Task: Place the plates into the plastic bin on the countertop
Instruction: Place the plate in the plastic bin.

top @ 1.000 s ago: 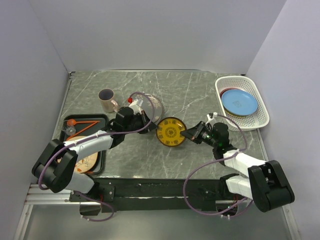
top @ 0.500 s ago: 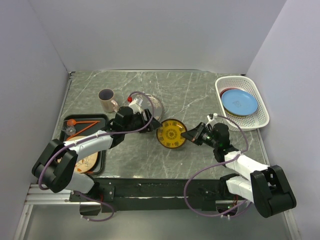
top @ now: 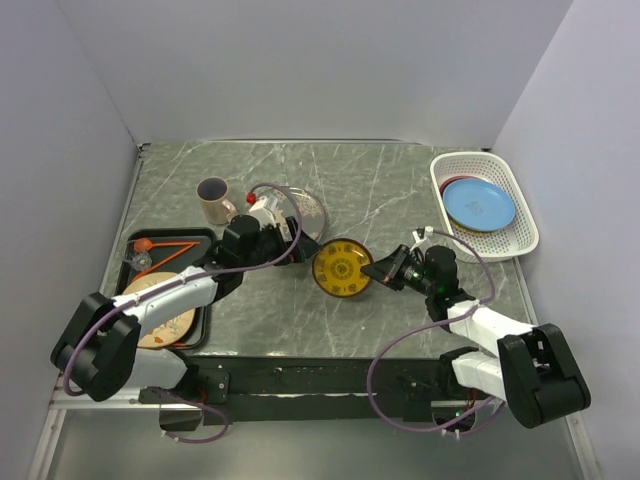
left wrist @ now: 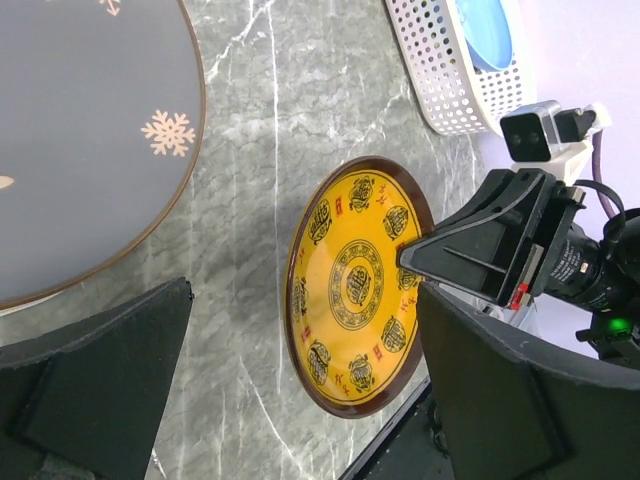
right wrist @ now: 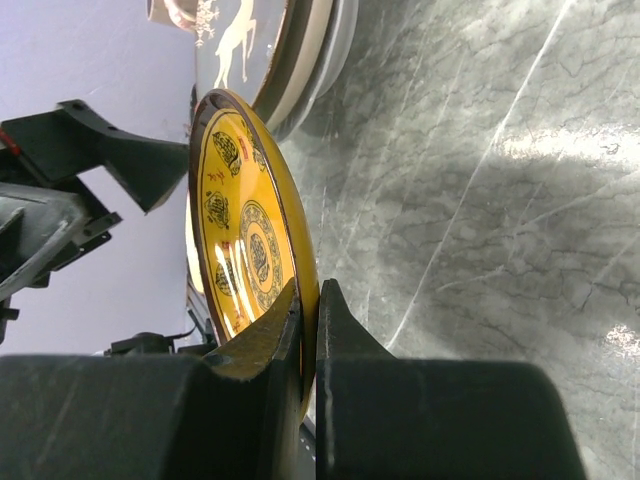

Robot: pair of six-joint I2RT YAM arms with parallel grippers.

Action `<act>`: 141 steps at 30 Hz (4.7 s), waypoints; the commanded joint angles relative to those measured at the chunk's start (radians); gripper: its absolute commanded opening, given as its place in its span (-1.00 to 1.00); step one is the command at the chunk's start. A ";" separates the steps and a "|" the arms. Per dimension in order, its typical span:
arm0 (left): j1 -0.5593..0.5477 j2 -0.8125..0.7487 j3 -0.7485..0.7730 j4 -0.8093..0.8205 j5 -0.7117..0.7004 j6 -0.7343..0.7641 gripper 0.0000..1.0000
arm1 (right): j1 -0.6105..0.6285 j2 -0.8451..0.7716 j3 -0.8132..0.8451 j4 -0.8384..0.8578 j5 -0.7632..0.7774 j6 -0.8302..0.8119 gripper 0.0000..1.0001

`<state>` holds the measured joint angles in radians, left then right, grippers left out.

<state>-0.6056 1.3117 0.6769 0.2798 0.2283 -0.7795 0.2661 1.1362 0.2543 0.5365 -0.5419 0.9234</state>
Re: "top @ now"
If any cream painted plate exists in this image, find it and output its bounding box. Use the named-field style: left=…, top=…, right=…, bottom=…
left=123, top=272, right=195, bottom=349

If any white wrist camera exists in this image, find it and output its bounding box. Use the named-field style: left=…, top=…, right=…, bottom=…
left=412, top=226, right=434, bottom=248
left=248, top=194, right=285, bottom=228

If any clear glass small object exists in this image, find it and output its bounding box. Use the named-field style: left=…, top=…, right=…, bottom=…
left=124, top=251, right=152, bottom=272

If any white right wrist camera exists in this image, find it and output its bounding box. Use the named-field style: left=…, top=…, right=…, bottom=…
left=412, top=226, right=434, bottom=248

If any red-brown scalloped plate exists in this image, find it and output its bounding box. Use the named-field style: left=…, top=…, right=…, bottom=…
left=439, top=175, right=476, bottom=196

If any pink ceramic mug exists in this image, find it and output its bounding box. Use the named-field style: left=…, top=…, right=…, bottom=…
left=196, top=177, right=238, bottom=225

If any white perforated plastic bin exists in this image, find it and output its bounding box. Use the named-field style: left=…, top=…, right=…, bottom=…
left=430, top=151, right=539, bottom=263

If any blue plastic plate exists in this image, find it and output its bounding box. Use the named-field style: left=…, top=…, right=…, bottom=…
left=442, top=178, right=516, bottom=232

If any black table front frame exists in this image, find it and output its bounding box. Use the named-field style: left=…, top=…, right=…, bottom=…
left=170, top=356, right=486, bottom=422

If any black plastic tray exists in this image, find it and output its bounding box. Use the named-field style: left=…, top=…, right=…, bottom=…
left=115, top=228, right=215, bottom=350

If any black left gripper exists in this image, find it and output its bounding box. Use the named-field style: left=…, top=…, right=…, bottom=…
left=240, top=215, right=323, bottom=271

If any clear glass plate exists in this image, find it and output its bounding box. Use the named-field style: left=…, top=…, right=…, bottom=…
left=265, top=187, right=328, bottom=241

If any orange plastic chopsticks tool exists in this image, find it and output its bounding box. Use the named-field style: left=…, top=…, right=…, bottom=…
left=132, top=237, right=200, bottom=279

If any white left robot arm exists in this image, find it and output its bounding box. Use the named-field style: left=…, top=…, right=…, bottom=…
left=51, top=215, right=321, bottom=402

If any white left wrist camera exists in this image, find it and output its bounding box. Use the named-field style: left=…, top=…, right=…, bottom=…
left=248, top=194, right=285, bottom=228

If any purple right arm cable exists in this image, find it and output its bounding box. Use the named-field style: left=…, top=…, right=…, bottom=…
left=367, top=228, right=506, bottom=436

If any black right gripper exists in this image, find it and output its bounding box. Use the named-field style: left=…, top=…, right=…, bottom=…
left=361, top=244, right=436, bottom=297

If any yellow patterned plate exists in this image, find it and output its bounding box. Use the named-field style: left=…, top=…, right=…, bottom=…
left=312, top=238, right=373, bottom=298

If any woven bamboo plate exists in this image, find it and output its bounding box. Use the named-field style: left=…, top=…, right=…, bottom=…
left=449, top=218, right=480, bottom=234

